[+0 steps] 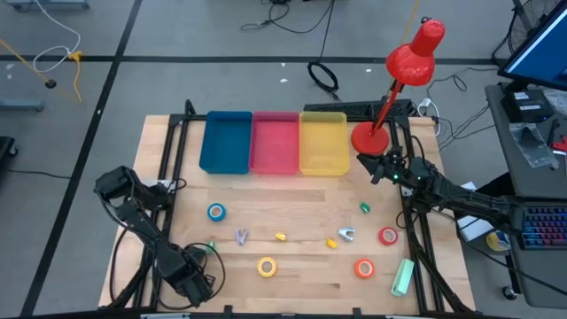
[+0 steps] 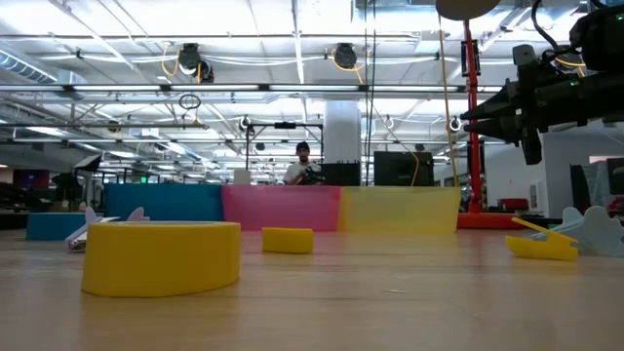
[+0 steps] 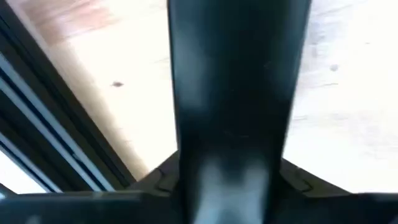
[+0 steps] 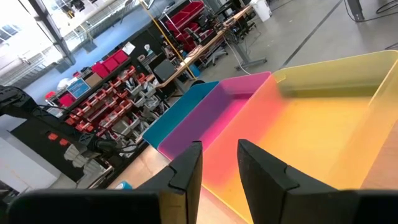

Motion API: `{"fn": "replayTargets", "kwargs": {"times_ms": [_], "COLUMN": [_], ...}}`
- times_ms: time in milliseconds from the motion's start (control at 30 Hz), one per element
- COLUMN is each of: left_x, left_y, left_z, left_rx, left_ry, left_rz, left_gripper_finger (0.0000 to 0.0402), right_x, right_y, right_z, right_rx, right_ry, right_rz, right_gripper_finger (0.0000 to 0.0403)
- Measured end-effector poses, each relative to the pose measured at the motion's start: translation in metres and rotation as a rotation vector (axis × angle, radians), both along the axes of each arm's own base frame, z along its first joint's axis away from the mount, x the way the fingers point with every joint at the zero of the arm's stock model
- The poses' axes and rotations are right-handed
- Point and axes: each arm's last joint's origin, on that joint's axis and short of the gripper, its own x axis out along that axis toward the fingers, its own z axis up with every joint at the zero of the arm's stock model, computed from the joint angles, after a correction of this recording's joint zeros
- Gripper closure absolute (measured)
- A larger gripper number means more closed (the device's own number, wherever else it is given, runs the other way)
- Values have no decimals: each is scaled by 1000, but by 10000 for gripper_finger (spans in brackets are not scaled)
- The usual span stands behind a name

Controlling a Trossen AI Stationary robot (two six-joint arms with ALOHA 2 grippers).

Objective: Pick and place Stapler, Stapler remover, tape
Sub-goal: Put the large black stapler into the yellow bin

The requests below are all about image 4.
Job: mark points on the yellow pole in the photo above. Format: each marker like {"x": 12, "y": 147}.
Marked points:
{"x": 168, "y": 39}

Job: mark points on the pink translucent plastic bin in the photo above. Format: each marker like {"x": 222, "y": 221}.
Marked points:
{"x": 211, "y": 118}

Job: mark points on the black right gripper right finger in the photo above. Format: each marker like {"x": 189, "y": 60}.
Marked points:
{"x": 264, "y": 180}

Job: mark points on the shelf with red crates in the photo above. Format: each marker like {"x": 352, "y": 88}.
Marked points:
{"x": 185, "y": 18}

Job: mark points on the black office chair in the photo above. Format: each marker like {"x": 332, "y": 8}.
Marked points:
{"x": 202, "y": 43}

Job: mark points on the parts rack with red bins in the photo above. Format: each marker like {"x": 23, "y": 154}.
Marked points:
{"x": 109, "y": 102}

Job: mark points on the yellow translucent plastic bin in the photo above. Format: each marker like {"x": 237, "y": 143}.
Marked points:
{"x": 311, "y": 130}

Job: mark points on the black flat monitor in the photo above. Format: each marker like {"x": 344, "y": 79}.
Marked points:
{"x": 164, "y": 70}

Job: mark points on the white waste bin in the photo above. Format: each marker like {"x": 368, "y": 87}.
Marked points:
{"x": 261, "y": 9}

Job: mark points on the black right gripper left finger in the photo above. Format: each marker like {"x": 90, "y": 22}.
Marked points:
{"x": 183, "y": 174}

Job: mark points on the blue plastic bin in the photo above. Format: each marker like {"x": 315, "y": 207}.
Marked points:
{"x": 174, "y": 118}

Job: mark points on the black floor post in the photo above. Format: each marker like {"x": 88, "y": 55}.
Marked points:
{"x": 356, "y": 9}

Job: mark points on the blue stapler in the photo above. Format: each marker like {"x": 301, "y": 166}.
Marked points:
{"x": 123, "y": 186}

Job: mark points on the grey steel column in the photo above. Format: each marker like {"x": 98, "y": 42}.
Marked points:
{"x": 53, "y": 31}

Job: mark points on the long wooden workbench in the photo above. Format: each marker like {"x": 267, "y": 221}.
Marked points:
{"x": 199, "y": 51}

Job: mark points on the blue sign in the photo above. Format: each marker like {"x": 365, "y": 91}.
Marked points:
{"x": 78, "y": 88}

